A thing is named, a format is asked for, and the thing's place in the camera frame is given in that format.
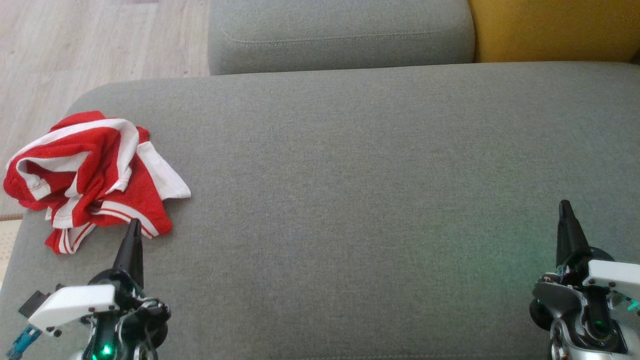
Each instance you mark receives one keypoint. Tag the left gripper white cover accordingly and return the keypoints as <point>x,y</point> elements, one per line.
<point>75,302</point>

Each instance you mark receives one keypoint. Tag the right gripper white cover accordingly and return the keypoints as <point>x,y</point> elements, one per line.
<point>612,277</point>

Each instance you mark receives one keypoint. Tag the red white sports shorts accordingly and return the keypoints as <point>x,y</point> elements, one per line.
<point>142,197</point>

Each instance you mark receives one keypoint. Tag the beige floor rug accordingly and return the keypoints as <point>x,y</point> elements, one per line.
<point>6,245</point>

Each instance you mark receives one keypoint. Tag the yellow sofa cushion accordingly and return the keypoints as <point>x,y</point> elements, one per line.
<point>550,27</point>

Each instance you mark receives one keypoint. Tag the grey sofa seat cushion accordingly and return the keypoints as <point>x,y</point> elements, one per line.
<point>350,200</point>

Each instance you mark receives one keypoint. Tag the grey sofa back cushion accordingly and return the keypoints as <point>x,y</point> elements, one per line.
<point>340,35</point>

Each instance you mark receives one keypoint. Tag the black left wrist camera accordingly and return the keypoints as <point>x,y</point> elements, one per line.
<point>34,302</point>

